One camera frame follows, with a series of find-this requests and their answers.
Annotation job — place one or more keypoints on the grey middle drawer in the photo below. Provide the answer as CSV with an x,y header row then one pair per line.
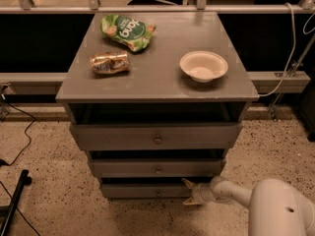
x,y
156,167

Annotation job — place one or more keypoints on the grey drawer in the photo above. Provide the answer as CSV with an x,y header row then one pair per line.
x,y
156,167
151,137
145,191

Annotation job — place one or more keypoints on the metal railing frame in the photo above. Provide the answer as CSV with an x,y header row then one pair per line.
x,y
101,6

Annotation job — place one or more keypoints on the grey bottom drawer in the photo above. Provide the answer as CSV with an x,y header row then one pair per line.
x,y
145,191

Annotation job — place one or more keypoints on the grey top drawer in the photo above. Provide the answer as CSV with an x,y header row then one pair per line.
x,y
151,137

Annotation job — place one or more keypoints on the crushed brown snack packet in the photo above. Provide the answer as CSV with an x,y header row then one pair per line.
x,y
108,63

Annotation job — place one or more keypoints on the green chip bag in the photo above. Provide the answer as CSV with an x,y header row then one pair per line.
x,y
136,35

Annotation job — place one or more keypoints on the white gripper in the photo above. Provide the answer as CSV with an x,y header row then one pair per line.
x,y
197,193

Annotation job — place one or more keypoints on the black stand leg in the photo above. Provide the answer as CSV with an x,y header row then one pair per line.
x,y
7,212

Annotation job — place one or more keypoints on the grey wooden drawer cabinet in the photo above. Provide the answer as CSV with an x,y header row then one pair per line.
x,y
156,91

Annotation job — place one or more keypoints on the white paper bowl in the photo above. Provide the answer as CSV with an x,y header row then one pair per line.
x,y
203,66

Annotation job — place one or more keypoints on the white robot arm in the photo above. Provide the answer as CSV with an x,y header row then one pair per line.
x,y
275,208

